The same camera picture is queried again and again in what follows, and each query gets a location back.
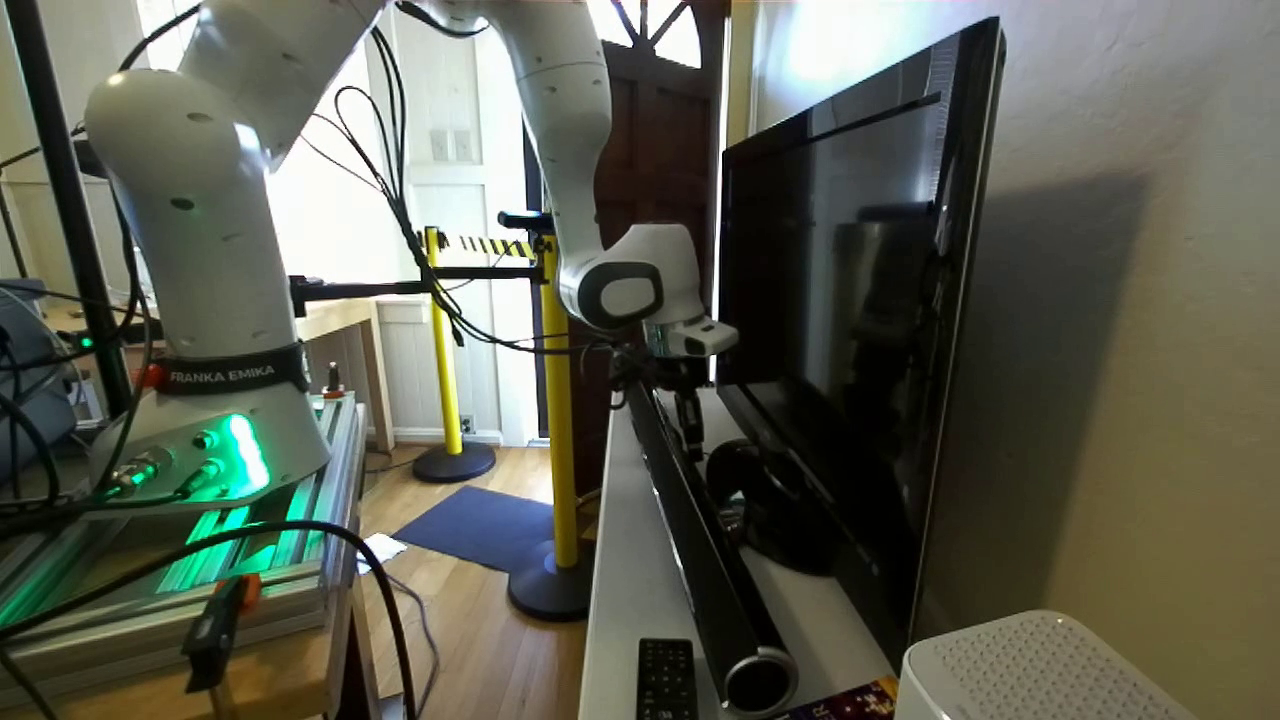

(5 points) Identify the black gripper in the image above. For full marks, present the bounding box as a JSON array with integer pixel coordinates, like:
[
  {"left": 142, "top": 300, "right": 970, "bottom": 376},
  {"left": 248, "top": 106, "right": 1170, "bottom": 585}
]
[{"left": 609, "top": 341, "right": 707, "bottom": 461}]

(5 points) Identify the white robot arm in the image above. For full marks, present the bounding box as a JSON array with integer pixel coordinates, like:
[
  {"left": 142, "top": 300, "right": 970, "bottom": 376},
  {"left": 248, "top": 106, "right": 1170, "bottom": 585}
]
[{"left": 89, "top": 0, "right": 707, "bottom": 506}]

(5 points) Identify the aluminium robot base table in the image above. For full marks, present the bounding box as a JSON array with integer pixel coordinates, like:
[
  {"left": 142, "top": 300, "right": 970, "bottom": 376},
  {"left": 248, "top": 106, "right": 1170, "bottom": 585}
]
[{"left": 0, "top": 397, "right": 365, "bottom": 699}]

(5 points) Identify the white perforated decoder box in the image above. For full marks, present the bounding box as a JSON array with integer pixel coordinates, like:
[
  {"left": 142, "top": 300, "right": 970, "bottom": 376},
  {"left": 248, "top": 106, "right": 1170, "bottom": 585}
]
[{"left": 896, "top": 607, "right": 1197, "bottom": 720}]

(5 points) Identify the blue floor mat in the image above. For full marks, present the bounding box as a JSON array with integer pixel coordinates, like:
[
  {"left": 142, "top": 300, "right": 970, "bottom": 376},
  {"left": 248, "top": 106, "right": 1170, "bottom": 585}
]
[{"left": 394, "top": 487, "right": 550, "bottom": 573}]

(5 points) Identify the black remote control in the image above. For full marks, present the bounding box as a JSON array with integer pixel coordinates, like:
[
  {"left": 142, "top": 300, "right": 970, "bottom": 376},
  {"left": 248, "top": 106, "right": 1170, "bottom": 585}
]
[{"left": 635, "top": 638, "right": 696, "bottom": 720}]

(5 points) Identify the black flat screen television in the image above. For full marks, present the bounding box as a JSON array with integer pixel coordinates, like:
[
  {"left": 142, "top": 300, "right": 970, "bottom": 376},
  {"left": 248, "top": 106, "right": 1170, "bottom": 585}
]
[{"left": 707, "top": 21, "right": 1004, "bottom": 656}]

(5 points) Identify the long black soundbar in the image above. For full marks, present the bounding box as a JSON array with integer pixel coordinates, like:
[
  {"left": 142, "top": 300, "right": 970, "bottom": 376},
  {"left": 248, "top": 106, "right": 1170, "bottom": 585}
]
[{"left": 628, "top": 388, "right": 796, "bottom": 720}]

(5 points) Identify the colourful printed card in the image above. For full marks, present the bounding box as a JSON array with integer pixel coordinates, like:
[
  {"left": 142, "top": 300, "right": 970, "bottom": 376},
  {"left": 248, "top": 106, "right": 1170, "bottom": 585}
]
[{"left": 787, "top": 681, "right": 896, "bottom": 720}]

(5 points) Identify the brown wooden door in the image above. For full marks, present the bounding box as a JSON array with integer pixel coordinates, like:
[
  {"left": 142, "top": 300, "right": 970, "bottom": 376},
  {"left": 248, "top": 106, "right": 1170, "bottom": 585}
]
[{"left": 515, "top": 0, "right": 736, "bottom": 499}]

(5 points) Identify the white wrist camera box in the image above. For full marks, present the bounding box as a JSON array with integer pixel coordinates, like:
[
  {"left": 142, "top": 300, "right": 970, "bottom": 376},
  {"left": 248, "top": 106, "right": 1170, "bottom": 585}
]
[{"left": 647, "top": 319, "right": 740, "bottom": 354}]

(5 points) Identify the near yellow stanchion post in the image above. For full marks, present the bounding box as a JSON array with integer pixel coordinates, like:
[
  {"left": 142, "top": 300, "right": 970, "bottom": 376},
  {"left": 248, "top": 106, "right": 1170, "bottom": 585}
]
[{"left": 498, "top": 212, "right": 592, "bottom": 618}]

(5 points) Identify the yellow stanchion post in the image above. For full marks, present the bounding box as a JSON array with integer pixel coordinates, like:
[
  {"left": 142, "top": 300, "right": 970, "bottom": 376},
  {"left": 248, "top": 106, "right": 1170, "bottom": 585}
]
[
  {"left": 498, "top": 212, "right": 592, "bottom": 618},
  {"left": 410, "top": 283, "right": 497, "bottom": 483}
]

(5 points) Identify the far yellow stanchion post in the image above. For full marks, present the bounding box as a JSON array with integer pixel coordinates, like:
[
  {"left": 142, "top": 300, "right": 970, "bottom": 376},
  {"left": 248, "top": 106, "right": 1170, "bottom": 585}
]
[{"left": 410, "top": 283, "right": 497, "bottom": 483}]

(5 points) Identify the hanging black cable bundle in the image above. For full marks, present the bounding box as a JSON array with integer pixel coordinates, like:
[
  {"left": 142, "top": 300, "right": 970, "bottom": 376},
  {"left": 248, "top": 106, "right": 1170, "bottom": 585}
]
[{"left": 295, "top": 22, "right": 592, "bottom": 360}]

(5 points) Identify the black horizontal camera boom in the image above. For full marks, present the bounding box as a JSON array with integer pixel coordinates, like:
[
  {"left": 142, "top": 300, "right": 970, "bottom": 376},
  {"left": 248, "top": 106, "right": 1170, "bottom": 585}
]
[{"left": 289, "top": 269, "right": 539, "bottom": 315}]

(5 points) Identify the black cable on table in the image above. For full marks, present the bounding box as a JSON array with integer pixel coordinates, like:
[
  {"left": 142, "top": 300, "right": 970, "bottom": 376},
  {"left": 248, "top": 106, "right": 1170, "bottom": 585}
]
[{"left": 0, "top": 514, "right": 429, "bottom": 720}]

